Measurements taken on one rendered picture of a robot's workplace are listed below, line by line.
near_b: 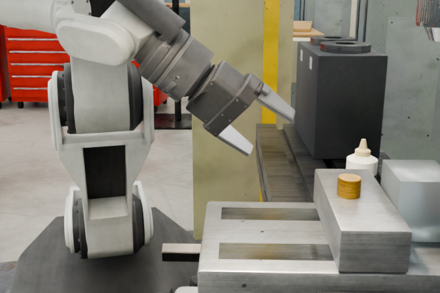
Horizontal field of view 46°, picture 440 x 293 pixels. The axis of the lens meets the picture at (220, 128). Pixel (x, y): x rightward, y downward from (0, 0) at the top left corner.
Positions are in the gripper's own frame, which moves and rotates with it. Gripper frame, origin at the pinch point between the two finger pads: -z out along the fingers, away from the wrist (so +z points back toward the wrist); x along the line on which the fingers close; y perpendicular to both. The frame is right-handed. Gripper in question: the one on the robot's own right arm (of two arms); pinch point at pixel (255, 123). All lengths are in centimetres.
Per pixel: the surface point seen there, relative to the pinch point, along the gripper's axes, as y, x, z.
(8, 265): 7, -116, 15
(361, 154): -4.6, 11.1, -11.3
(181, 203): 119, -194, -45
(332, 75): 18.6, 2.6, -8.5
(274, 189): -3.3, -5.6, -9.1
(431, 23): -15.3, 34.2, 1.4
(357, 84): 19.4, 3.9, -13.0
